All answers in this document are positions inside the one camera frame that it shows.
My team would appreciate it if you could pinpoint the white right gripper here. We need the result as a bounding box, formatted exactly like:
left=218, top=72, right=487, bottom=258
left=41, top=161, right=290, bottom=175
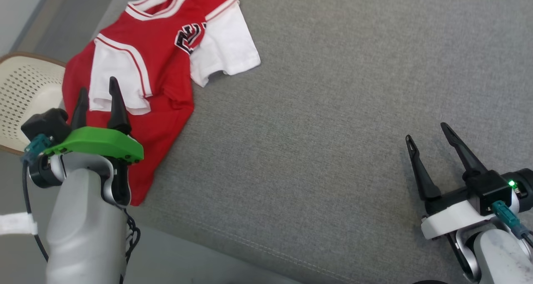
left=406, top=122, right=521, bottom=240

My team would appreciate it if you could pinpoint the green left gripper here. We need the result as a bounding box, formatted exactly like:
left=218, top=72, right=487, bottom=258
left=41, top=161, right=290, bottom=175
left=44, top=77, right=144, bottom=164

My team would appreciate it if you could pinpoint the red and white basketball jersey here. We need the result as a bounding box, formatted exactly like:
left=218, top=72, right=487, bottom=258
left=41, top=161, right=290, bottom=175
left=62, top=0, right=262, bottom=206

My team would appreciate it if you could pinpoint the cream perforated laundry basket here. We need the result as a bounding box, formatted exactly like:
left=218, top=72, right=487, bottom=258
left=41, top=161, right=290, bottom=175
left=0, top=52, right=67, bottom=156

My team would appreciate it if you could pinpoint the grey fabric sofa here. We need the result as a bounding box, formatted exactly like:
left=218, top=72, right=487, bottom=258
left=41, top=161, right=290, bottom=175
left=94, top=0, right=533, bottom=284

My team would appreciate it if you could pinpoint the left black cable, teal plug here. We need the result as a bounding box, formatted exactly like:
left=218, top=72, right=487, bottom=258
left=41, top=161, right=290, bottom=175
left=22, top=134, right=54, bottom=262

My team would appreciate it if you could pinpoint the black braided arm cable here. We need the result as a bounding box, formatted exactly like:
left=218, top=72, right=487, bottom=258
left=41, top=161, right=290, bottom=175
left=121, top=208, right=142, bottom=284

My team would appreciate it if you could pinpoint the white paper cable label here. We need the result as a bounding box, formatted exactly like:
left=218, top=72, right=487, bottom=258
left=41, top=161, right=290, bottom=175
left=0, top=212, right=38, bottom=235

